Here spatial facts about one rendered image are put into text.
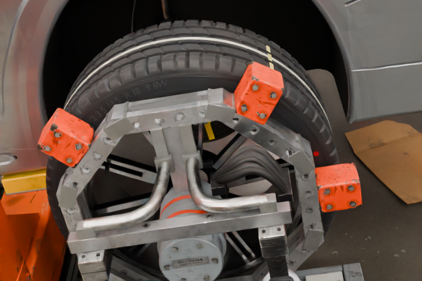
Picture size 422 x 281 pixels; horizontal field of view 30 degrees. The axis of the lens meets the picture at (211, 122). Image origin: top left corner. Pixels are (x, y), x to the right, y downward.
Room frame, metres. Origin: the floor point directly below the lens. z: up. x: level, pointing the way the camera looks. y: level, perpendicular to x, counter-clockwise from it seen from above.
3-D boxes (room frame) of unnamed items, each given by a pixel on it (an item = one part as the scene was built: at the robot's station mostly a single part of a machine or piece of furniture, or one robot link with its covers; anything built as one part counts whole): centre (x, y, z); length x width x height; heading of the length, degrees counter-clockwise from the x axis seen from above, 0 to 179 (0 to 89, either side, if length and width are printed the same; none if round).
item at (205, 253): (1.32, 0.08, 0.85); 0.21 x 0.14 x 0.14; 174
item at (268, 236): (1.17, -0.07, 0.93); 0.09 x 0.05 x 0.05; 174
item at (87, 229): (1.28, 0.19, 1.03); 0.19 x 0.18 x 0.11; 174
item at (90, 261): (1.20, 0.27, 0.93); 0.09 x 0.05 x 0.05; 174
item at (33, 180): (1.93, 0.53, 0.71); 0.14 x 0.14 x 0.05; 84
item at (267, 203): (1.25, -0.01, 1.03); 0.19 x 0.18 x 0.11; 174
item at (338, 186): (1.36, -0.24, 0.85); 0.09 x 0.08 x 0.07; 84
